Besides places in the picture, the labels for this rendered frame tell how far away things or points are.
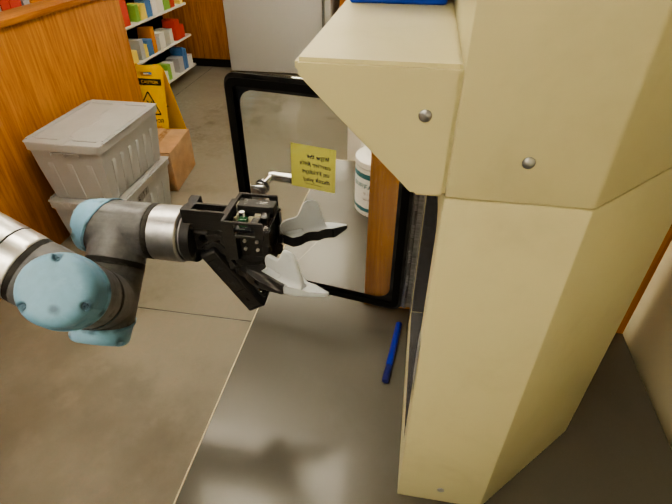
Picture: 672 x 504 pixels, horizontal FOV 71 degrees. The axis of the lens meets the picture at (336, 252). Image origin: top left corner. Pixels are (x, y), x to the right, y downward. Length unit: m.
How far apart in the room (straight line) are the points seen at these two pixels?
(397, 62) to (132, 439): 1.82
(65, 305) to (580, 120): 0.46
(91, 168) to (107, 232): 1.97
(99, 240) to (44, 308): 0.17
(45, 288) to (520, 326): 0.44
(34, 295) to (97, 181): 2.16
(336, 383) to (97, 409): 1.45
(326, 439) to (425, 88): 0.56
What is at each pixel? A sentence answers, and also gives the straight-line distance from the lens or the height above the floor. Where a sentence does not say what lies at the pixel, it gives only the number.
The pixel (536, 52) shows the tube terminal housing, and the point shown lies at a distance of 0.35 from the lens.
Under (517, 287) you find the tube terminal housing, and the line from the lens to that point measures 0.44.
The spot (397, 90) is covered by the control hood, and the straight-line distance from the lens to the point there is 0.35.
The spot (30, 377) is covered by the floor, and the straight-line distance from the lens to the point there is 2.39.
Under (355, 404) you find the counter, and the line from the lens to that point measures 0.81.
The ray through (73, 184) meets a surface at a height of 0.42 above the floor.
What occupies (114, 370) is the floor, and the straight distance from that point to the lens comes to 2.26.
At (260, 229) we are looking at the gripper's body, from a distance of 0.57.
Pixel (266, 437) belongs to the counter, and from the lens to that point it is 0.78.
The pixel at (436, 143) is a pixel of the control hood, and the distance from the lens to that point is 0.36.
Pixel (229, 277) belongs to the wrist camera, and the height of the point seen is 1.19.
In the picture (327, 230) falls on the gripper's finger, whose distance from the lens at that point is 0.66.
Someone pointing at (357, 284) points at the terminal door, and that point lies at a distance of 0.87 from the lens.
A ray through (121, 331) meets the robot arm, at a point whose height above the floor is 1.16.
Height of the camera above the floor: 1.60
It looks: 37 degrees down
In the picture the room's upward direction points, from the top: straight up
